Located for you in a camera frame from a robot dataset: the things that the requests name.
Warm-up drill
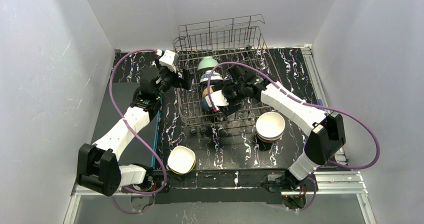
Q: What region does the blue floral bowl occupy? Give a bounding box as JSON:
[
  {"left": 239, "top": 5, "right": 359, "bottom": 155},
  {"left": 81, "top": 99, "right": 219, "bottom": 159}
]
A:
[{"left": 199, "top": 70, "right": 224, "bottom": 86}]

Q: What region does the green celadon bowl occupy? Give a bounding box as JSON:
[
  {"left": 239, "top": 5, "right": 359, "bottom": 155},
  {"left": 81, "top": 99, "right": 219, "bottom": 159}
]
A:
[{"left": 197, "top": 56, "right": 219, "bottom": 72}]

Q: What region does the cream white round bowl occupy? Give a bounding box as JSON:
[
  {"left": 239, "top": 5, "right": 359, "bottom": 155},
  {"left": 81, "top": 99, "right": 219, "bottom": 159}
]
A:
[{"left": 201, "top": 85, "right": 214, "bottom": 100}]

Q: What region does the tan interior dark bowl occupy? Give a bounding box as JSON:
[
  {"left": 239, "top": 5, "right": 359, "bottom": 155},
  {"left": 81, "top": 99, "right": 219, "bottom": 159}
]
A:
[{"left": 200, "top": 98, "right": 213, "bottom": 113}]

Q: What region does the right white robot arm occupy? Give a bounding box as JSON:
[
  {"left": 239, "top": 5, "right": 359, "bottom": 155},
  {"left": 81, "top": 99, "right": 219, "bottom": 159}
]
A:
[{"left": 222, "top": 62, "right": 346, "bottom": 184}]

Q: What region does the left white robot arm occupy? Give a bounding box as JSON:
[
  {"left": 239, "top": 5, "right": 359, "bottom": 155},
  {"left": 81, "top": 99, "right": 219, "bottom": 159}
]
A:
[{"left": 75, "top": 65, "right": 193, "bottom": 197}]

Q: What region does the orange striped bowl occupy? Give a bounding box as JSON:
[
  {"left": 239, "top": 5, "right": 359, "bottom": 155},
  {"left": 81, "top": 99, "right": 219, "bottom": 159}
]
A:
[{"left": 255, "top": 111, "right": 286, "bottom": 143}]

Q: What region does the grey mat blue edge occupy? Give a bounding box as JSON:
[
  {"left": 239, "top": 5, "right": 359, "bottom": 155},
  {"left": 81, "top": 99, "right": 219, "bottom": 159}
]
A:
[{"left": 91, "top": 83, "right": 163, "bottom": 174}]

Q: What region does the white square bowl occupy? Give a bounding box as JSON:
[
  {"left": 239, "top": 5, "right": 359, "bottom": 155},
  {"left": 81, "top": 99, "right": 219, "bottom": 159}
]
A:
[{"left": 166, "top": 145, "right": 197, "bottom": 173}]

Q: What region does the yellow rimmed bowl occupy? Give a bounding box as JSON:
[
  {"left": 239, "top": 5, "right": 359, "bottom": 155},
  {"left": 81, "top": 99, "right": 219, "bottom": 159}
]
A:
[{"left": 167, "top": 162, "right": 196, "bottom": 175}]

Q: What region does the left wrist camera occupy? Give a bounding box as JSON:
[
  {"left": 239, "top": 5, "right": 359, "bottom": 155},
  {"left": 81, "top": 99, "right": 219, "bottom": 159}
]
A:
[{"left": 156, "top": 49, "right": 178, "bottom": 73}]

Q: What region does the grey wire dish rack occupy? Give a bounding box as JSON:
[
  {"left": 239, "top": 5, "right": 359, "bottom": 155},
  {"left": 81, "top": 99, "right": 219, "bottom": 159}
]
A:
[{"left": 173, "top": 14, "right": 282, "bottom": 133}]

